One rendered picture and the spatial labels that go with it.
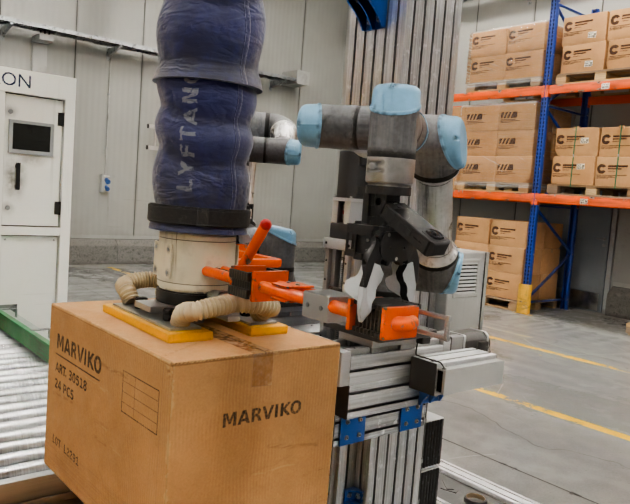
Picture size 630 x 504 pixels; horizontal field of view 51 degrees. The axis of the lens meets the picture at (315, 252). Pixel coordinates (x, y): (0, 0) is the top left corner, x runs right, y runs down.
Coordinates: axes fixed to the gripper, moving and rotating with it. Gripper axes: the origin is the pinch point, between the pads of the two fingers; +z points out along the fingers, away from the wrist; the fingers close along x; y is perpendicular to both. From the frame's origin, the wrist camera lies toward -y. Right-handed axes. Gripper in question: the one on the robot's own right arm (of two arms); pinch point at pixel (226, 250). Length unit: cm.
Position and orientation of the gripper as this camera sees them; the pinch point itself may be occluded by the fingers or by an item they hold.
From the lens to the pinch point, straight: 191.1
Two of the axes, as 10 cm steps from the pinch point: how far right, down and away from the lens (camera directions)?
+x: 7.7, 0.0, 6.3
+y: 6.3, 1.0, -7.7
